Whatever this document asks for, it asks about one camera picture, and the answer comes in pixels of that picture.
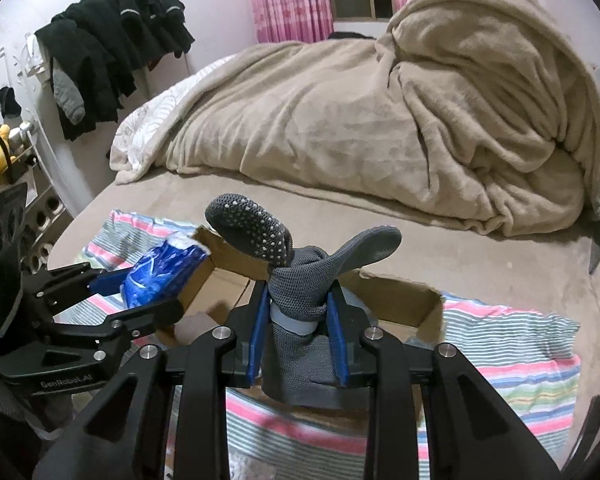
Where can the striped pastel cloth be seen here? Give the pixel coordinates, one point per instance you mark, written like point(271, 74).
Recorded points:
point(500, 350)

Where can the blue plastic packet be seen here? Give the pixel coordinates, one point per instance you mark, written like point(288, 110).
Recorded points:
point(162, 272)

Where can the grey grip socks pair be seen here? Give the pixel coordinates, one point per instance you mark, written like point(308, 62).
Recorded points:
point(300, 280)

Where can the black clothes on rack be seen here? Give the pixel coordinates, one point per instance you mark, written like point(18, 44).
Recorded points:
point(110, 35)

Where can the beige fleece blanket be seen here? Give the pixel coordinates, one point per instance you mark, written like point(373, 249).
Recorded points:
point(380, 110)

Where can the white storage rack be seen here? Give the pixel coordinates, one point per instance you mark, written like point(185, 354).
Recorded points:
point(45, 210)

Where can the brown cardboard box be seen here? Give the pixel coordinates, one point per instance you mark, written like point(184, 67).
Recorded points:
point(400, 300)

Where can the white patterned quilt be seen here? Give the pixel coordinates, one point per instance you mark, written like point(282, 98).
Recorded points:
point(150, 120)

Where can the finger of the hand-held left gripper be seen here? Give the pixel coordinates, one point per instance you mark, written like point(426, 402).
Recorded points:
point(107, 282)
point(150, 312)

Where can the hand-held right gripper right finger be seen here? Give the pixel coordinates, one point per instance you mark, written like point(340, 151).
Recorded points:
point(338, 336)

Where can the grey quilted garment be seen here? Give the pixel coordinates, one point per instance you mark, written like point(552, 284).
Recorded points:
point(69, 95)

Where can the bed with beige sheet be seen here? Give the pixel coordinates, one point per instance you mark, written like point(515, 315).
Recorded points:
point(480, 265)

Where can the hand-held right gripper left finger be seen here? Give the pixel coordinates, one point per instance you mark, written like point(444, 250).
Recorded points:
point(256, 332)

